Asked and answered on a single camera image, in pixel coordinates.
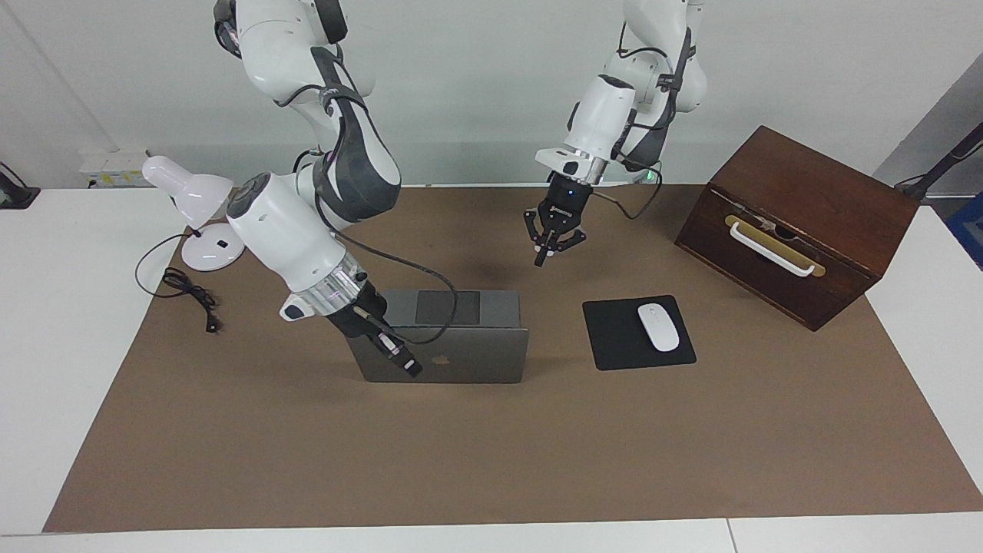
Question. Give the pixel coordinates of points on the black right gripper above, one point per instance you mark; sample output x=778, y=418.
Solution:
x=357, y=311

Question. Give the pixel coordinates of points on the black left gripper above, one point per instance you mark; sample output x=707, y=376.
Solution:
x=562, y=203

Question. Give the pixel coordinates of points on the grey aluminium laptop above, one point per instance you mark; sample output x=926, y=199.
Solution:
x=468, y=349

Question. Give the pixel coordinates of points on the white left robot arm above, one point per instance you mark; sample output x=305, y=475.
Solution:
x=607, y=115

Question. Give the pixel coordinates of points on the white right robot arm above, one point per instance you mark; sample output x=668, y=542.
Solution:
x=292, y=230

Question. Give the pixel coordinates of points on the black mouse pad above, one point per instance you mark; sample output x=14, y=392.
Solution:
x=614, y=338

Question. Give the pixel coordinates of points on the white computer mouse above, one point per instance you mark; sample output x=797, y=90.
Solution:
x=659, y=326

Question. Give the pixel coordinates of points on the brown table mat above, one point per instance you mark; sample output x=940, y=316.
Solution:
x=491, y=453

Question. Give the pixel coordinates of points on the white desk lamp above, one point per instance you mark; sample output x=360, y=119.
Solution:
x=196, y=192

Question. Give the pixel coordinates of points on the dark wooden box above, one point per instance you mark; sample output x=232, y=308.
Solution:
x=814, y=192

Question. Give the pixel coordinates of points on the black stand pole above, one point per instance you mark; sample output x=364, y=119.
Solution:
x=948, y=157

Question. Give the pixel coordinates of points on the black table clamp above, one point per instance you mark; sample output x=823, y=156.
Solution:
x=15, y=192

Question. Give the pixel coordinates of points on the blue crate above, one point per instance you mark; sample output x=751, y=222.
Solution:
x=969, y=230

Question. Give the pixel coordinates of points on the white wall power strip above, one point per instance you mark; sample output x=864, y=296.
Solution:
x=115, y=167

